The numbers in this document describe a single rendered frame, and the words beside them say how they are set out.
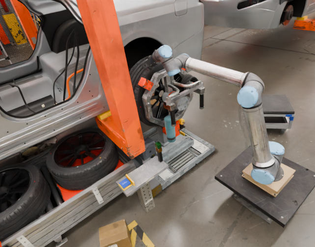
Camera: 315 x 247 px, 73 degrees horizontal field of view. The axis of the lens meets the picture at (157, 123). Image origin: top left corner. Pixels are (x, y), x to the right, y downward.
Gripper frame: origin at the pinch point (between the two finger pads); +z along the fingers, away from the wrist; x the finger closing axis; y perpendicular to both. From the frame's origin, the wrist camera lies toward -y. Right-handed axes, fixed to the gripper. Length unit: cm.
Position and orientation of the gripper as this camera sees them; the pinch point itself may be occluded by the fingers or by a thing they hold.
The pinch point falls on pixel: (146, 63)
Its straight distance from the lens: 188.0
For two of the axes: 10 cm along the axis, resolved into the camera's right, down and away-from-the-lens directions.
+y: 7.1, -6.6, 2.5
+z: -3.8, -0.6, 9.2
